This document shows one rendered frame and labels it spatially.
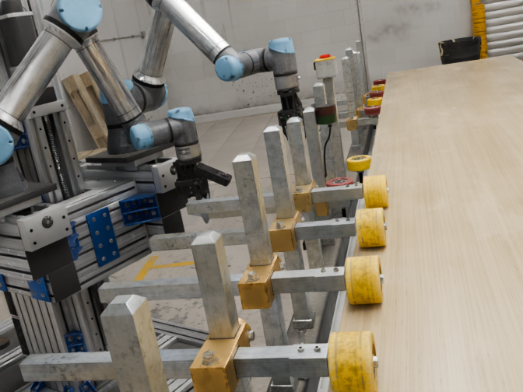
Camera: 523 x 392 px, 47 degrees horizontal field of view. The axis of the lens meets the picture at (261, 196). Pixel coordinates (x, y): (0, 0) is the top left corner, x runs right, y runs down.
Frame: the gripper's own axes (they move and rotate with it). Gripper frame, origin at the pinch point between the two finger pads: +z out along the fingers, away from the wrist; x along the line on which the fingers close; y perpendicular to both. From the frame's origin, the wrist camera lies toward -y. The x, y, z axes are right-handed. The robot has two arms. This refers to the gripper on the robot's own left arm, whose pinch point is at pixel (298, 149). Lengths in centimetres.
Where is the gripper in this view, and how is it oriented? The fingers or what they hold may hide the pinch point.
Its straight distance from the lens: 196.6
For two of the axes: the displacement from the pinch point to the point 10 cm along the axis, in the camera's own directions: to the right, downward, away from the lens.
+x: 9.6, -1.0, -2.6
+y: -2.2, 3.1, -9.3
